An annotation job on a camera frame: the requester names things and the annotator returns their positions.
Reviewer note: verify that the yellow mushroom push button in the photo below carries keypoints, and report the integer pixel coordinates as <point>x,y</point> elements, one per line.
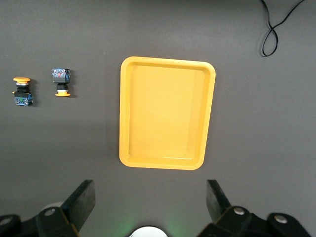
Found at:
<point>61,77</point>
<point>22,95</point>

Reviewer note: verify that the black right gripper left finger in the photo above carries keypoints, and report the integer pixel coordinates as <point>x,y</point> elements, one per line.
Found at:
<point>79,202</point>

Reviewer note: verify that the yellow plastic tray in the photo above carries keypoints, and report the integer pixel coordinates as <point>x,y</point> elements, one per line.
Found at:
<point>168,111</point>

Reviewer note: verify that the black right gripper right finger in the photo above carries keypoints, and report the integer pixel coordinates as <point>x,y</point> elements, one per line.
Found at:
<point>219,205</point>

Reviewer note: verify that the dark grey table mat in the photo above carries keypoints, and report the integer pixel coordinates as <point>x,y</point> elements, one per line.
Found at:
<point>49,148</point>

